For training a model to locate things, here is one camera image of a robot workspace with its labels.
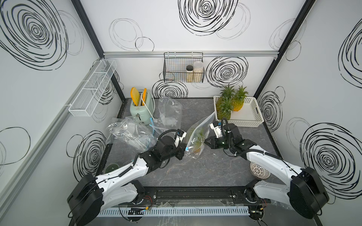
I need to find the grey slotted cable duct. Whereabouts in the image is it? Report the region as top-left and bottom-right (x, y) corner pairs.
(98, 206), (250, 218)

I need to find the mint green toaster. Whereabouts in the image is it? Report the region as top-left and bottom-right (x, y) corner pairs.
(130, 90), (156, 125)

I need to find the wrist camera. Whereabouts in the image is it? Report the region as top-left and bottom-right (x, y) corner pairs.
(210, 121), (223, 138)
(174, 129), (187, 148)

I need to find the clear zip-top bag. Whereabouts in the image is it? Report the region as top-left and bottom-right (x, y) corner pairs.
(107, 116), (156, 152)
(158, 97), (183, 130)
(185, 112), (215, 159)

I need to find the cream perforated plastic basket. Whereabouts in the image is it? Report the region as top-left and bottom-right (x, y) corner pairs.
(214, 96), (264, 127)

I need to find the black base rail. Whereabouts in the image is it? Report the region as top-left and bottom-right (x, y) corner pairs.
(132, 186), (276, 205)

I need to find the left yellow toast slice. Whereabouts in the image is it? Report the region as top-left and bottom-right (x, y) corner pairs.
(130, 87), (140, 106)

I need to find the white round sink strainer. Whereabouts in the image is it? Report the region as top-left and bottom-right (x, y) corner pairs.
(249, 162), (271, 180)

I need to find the white toaster power cord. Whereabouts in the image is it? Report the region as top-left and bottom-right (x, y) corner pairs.
(138, 90), (158, 124)

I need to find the green ceramic cup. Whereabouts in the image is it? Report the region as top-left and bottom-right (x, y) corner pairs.
(104, 163), (119, 174)

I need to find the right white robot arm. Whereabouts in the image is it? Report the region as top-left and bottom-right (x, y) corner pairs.
(204, 118), (330, 219)

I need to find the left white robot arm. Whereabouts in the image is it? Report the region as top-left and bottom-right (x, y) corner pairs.
(67, 129), (187, 226)

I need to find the right yellow toast slice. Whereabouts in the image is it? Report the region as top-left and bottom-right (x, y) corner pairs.
(141, 88), (147, 106)

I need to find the dark-lid spice jar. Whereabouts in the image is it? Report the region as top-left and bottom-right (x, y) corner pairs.
(186, 65), (193, 83)

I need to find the white mesh wall shelf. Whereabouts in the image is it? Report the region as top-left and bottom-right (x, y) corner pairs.
(68, 58), (117, 117)

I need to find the white-lid spice jar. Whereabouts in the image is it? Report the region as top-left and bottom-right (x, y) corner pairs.
(193, 61), (204, 83)

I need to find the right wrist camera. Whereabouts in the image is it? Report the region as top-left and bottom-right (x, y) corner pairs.
(210, 121), (223, 138)

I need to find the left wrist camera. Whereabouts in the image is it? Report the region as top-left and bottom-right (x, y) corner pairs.
(174, 129), (187, 148)

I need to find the black wire wall basket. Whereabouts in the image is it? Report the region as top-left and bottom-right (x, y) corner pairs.
(163, 52), (205, 83)

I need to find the yellow toast slice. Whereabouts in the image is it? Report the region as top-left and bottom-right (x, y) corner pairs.
(130, 87), (140, 106)
(141, 88), (147, 106)

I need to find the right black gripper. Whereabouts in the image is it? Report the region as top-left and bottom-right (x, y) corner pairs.
(202, 136), (233, 149)

